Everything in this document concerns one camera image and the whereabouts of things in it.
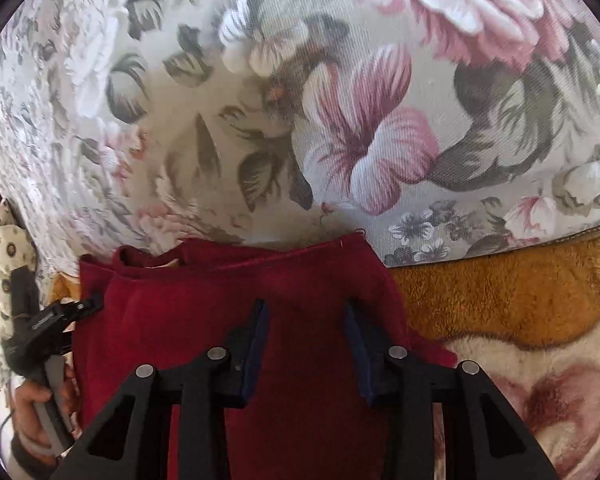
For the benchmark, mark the person's left forearm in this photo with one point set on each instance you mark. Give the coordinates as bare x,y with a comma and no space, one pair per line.
30,460

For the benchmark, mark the fluffy orange pink blanket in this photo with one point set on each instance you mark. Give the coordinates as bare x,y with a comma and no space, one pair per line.
505,290

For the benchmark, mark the cream medallion print pillow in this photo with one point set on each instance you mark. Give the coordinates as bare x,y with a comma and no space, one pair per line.
0,260

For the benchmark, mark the dark red sweater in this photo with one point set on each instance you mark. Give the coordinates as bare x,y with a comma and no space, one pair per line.
180,310

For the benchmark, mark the person's left hand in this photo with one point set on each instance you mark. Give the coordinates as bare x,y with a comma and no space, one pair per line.
30,410

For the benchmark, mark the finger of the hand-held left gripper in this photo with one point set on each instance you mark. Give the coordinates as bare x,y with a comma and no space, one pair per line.
82,307

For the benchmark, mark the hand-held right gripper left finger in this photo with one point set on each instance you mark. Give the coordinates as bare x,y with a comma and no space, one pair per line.
257,347

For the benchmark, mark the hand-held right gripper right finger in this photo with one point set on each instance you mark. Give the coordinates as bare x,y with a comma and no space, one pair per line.
358,352

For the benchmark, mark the floral quilt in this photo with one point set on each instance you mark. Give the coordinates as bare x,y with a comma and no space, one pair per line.
230,110

